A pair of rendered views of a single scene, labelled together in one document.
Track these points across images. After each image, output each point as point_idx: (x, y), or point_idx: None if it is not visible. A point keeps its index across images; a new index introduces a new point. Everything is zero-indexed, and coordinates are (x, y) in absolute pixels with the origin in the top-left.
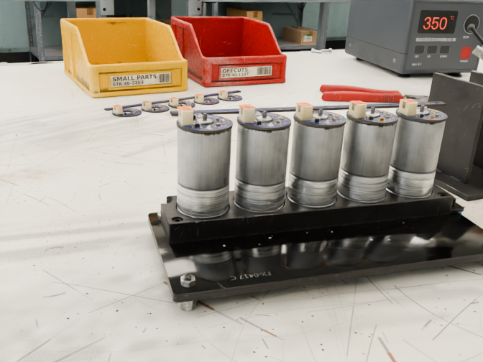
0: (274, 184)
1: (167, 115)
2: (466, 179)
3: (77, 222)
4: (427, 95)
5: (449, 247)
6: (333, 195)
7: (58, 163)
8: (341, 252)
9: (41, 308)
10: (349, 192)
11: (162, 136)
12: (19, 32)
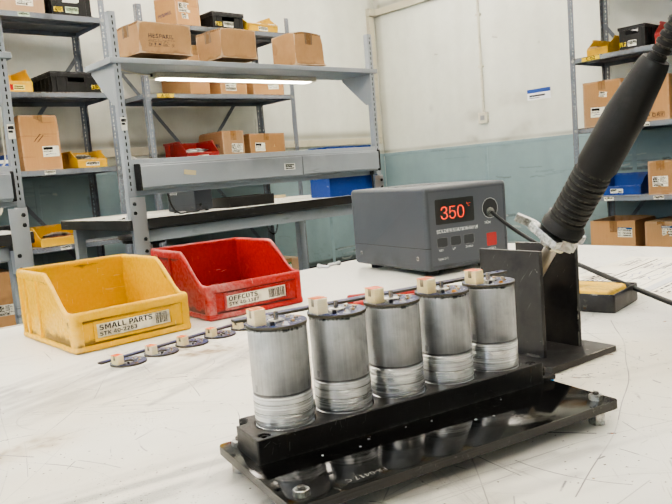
0: (361, 378)
1: (180, 356)
2: (544, 352)
3: (129, 477)
4: None
5: (557, 410)
6: (423, 380)
7: (71, 426)
8: (451, 435)
9: None
10: (437, 376)
11: (186, 376)
12: None
